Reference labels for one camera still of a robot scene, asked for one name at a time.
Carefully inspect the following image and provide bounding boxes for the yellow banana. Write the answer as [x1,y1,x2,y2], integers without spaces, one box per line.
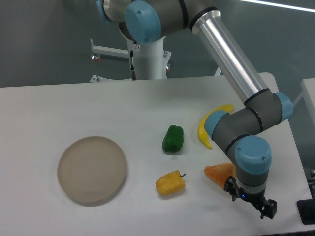
[197,104,234,150]

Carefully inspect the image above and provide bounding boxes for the beige round plate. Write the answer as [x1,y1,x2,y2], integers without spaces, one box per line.
[57,136,127,207]

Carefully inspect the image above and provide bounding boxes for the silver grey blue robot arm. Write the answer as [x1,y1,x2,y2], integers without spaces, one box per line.
[95,0,293,218]

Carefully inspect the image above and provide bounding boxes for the white table at right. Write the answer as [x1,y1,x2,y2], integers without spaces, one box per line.
[301,78,315,109]

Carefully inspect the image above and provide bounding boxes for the yellow bell pepper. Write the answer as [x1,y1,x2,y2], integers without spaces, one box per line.
[156,170,186,196]

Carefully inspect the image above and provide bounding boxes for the green bell pepper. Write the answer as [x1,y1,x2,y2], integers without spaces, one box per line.
[161,125,184,153]

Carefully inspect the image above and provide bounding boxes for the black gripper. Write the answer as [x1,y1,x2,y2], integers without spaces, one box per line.
[223,176,277,219]

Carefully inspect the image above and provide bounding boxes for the black cable on pedestal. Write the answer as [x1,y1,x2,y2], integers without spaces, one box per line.
[129,40,138,81]

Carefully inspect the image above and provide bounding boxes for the black device at right edge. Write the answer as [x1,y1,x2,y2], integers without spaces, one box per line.
[296,167,315,225]

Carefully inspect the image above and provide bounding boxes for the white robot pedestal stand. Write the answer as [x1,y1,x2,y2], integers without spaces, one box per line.
[89,36,222,84]

